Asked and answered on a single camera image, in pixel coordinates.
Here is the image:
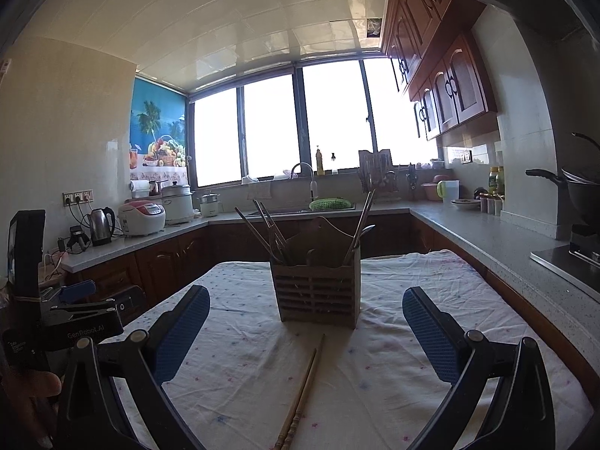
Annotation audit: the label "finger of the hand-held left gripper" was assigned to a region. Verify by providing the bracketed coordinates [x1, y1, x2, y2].
[58, 280, 97, 306]

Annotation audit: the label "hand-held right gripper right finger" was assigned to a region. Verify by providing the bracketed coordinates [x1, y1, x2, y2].
[402, 285, 563, 450]

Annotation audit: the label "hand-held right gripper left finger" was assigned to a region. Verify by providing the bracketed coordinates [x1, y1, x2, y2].
[56, 285, 211, 450]

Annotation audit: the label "ridged bamboo chopstick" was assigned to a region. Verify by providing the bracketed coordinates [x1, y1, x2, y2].
[274, 351, 318, 450]
[283, 334, 326, 450]

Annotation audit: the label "wooden utensil holder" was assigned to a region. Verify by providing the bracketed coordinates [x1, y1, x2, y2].
[269, 216, 362, 330]

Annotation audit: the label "person's left hand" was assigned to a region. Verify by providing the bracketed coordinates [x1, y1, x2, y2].
[0, 370, 63, 450]

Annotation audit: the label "floral tablecloth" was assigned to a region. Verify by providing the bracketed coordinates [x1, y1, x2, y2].
[112, 249, 596, 450]

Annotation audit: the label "steel electric kettle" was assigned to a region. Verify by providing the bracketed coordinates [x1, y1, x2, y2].
[84, 206, 116, 247]

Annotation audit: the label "red white rice cooker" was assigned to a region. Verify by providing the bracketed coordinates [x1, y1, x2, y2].
[117, 200, 166, 236]

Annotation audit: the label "grey kitchen countertop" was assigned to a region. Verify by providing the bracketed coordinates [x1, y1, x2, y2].
[61, 199, 600, 333]

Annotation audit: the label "metal spoon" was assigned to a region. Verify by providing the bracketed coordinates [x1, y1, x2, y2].
[351, 225, 376, 250]

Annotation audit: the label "white steamer pot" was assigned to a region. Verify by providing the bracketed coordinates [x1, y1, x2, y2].
[160, 182, 195, 226]

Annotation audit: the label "small white cooker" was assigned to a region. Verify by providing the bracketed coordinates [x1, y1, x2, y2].
[199, 190, 221, 218]

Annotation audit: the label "pink container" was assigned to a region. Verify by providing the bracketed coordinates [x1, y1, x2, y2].
[421, 175, 446, 201]

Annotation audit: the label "long wooden stick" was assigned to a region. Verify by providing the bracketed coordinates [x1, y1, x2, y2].
[258, 199, 289, 256]

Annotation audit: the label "gas stove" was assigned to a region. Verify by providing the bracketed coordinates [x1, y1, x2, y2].
[529, 225, 600, 288]

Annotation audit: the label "kitchen sink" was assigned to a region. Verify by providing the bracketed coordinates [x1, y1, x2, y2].
[246, 204, 357, 217]

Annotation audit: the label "green plastic basket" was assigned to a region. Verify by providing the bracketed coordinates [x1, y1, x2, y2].
[309, 198, 353, 212]

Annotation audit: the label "dish rack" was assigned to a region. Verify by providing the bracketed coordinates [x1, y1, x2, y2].
[357, 148, 399, 194]

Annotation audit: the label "fruit print blind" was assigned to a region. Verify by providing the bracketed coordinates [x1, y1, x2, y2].
[129, 77, 188, 170]

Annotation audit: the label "chrome faucet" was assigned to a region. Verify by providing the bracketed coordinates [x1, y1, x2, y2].
[291, 162, 320, 202]

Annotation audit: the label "black wok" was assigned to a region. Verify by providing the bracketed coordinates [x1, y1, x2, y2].
[525, 132, 600, 227]

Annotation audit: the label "kitchen window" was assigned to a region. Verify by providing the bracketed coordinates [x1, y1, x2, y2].
[190, 56, 444, 188]

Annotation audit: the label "wooden upper cabinets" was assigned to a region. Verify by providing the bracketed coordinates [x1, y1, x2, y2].
[381, 0, 500, 141]

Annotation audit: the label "black charger with cables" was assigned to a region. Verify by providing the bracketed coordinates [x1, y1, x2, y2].
[56, 225, 91, 255]

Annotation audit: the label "wall socket strip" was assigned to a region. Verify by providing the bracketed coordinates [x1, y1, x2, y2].
[63, 189, 94, 207]

